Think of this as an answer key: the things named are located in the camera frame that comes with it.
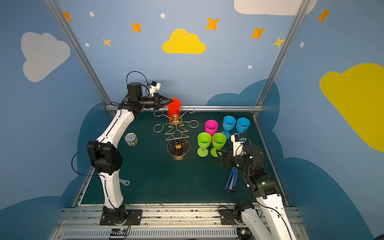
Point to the blue wine glass front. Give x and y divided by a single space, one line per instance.
228 124

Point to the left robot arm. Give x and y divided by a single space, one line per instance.
106 159

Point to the pink wine glass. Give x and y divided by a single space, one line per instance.
211 127

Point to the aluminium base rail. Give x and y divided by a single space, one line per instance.
202 221

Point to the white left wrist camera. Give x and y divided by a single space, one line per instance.
155 86

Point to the silver tin can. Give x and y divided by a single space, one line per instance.
131 139

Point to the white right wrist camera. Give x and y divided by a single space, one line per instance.
238 141

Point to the aluminium frame rear rail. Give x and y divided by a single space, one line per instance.
223 108

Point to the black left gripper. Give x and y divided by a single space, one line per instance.
160 101

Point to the right corner frame post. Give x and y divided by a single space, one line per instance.
290 37

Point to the corner frame post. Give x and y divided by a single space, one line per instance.
64 24
290 37

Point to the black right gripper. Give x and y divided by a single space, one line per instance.
223 158

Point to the left corner frame post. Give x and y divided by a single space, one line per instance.
64 24

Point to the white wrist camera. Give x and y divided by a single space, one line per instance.
238 141
155 86

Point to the green wine glass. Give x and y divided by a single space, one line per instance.
218 142
204 141

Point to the red wine glass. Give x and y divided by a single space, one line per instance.
174 108

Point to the blue wine glass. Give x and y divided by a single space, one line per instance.
228 124
242 125

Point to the gold wire glass rack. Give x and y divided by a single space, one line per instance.
177 130

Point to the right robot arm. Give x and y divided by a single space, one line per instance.
265 190

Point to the grey dish brush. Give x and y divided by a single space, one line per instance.
124 182

